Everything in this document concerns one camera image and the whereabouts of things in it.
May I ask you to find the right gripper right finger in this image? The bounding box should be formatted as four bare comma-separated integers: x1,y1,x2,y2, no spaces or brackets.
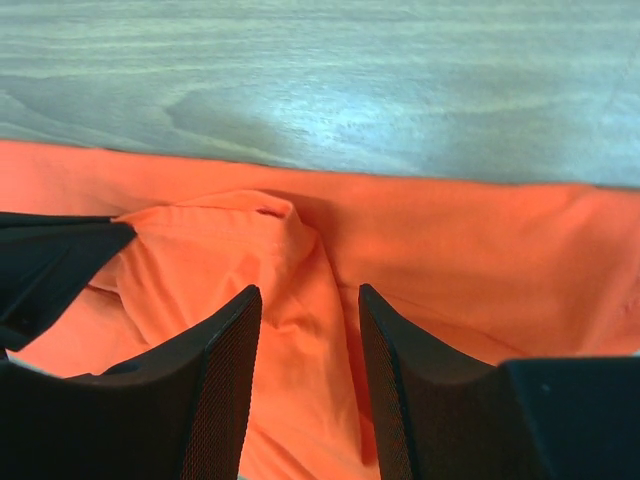
358,285,639,479

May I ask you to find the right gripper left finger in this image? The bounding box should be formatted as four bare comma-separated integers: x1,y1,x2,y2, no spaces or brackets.
1,285,262,479

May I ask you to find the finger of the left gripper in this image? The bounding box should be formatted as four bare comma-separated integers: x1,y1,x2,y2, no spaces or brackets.
1,212,136,350

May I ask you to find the orange t-shirt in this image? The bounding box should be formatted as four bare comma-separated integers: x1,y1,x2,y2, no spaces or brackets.
1,141,639,479

